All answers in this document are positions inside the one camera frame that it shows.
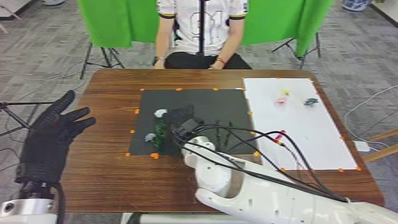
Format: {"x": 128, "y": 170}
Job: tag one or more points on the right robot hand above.
{"x": 178, "y": 115}

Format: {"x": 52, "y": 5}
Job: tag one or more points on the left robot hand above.
{"x": 50, "y": 140}

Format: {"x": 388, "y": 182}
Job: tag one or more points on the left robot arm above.
{"x": 27, "y": 206}

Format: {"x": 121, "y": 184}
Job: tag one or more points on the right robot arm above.
{"x": 267, "y": 193}

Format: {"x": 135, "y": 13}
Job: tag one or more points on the dark mat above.
{"x": 224, "y": 106}

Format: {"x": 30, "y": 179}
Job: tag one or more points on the person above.
{"x": 222, "y": 20}

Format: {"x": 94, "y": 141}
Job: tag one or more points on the white flower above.
{"x": 160, "y": 113}

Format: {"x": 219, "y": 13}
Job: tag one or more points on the grey flower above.
{"x": 149, "y": 136}

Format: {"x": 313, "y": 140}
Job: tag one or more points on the green sprig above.
{"x": 224, "y": 135}

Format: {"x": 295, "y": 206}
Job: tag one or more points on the pink flower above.
{"x": 279, "y": 100}

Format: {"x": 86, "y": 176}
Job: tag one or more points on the yellow flower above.
{"x": 286, "y": 91}

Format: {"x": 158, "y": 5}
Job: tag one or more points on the white sheet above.
{"x": 295, "y": 126}

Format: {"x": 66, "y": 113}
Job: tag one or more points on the black tripod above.
{"x": 107, "y": 58}
{"x": 304, "y": 50}

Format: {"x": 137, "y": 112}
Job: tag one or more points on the blue flower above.
{"x": 311, "y": 101}

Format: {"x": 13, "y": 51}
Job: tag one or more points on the black stand pole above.
{"x": 201, "y": 30}

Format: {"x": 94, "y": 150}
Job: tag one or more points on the pale grey bar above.
{"x": 178, "y": 219}

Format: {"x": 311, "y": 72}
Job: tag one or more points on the white power adapter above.
{"x": 361, "y": 146}

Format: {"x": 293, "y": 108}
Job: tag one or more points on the wooden chair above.
{"x": 382, "y": 146}

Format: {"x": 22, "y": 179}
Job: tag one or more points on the blue and white vase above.
{"x": 356, "y": 4}

